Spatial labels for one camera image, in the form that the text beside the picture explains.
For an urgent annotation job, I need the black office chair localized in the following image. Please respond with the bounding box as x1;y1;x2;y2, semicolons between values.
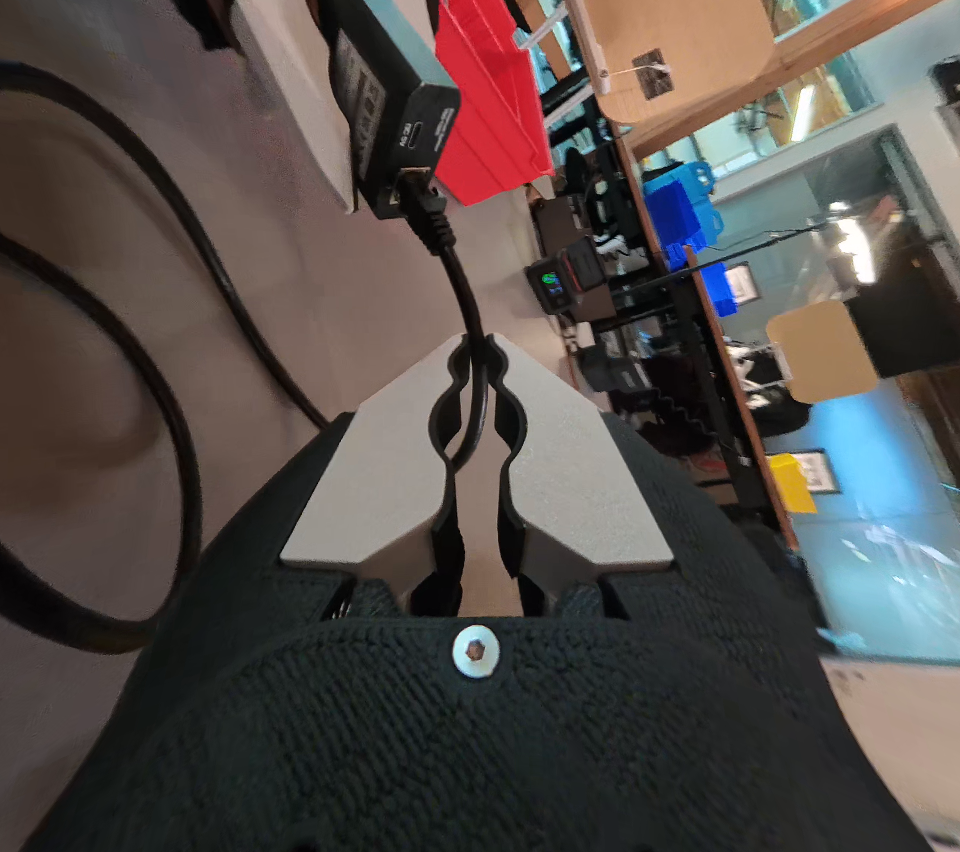
562;147;601;208

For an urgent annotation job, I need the wooden post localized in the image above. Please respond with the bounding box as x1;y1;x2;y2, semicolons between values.
622;0;960;159

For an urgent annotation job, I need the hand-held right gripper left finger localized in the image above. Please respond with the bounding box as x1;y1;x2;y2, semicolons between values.
281;333;471;615

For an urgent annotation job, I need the glass window wall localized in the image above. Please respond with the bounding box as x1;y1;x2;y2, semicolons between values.
705;125;960;662

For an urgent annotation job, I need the light stand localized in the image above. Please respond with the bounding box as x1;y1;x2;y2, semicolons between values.
615;200;879;313

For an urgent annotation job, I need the blue plastic bin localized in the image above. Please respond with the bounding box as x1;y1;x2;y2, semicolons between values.
643;161;725;253
697;261;740;317

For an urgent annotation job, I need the small yellow bin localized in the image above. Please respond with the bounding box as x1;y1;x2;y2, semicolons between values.
768;453;819;516

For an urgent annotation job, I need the long dark table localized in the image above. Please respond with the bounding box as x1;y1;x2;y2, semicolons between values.
682;248;800;549

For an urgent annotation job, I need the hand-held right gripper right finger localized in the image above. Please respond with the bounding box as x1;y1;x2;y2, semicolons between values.
487;335;674;613

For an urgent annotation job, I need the black ethernet adapter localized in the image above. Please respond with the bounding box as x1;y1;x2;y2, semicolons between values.
327;0;462;221

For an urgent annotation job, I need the red plastic bin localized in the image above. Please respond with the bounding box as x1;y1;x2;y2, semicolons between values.
429;0;556;207

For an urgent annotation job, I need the black adapter cable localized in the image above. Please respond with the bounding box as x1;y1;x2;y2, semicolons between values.
0;61;496;654

